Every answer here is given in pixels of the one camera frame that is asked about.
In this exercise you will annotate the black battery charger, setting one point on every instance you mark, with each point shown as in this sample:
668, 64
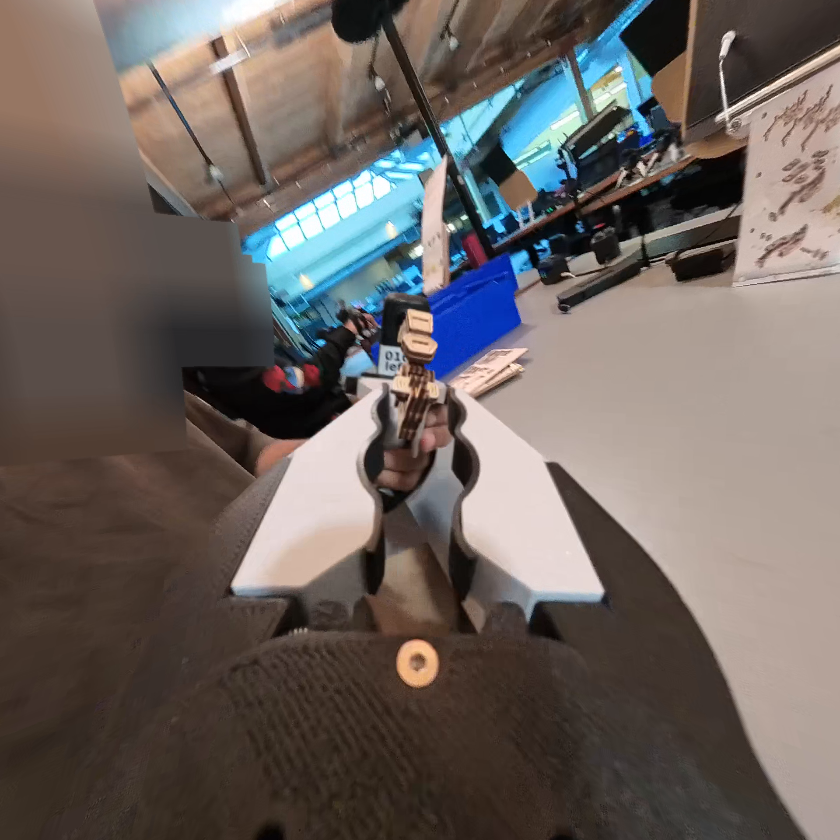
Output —
554, 269
604, 246

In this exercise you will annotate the grey desk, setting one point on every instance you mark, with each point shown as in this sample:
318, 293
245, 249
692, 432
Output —
689, 426

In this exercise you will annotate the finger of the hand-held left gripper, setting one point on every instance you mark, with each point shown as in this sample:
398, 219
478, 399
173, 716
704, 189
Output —
359, 385
441, 396

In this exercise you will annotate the person's left hand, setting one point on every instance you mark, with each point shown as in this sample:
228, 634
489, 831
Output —
407, 469

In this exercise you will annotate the black pole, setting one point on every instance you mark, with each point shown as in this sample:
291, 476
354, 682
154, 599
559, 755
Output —
426, 118

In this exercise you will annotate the long wooden table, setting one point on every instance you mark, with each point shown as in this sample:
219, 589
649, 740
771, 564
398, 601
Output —
590, 193

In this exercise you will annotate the person's left forearm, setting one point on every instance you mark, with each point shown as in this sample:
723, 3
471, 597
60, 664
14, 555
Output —
279, 454

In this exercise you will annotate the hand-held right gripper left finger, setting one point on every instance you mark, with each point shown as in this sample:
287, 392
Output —
308, 518

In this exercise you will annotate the black monitor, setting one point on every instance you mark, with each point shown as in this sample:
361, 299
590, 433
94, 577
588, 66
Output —
649, 33

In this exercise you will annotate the white sign card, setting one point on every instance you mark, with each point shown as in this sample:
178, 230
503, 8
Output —
436, 223

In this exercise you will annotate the blue plastic bin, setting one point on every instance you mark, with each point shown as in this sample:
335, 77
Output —
479, 321

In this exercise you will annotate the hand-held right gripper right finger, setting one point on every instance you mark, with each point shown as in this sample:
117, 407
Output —
518, 525

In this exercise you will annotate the wooden figure model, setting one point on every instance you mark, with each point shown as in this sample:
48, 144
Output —
415, 394

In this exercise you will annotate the printed assembly instruction sheet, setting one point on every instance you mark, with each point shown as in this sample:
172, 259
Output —
794, 197

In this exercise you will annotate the small black box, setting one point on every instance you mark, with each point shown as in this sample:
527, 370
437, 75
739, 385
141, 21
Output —
702, 261

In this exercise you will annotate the dark document holder board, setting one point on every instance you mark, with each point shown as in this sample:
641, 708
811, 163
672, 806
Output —
761, 59

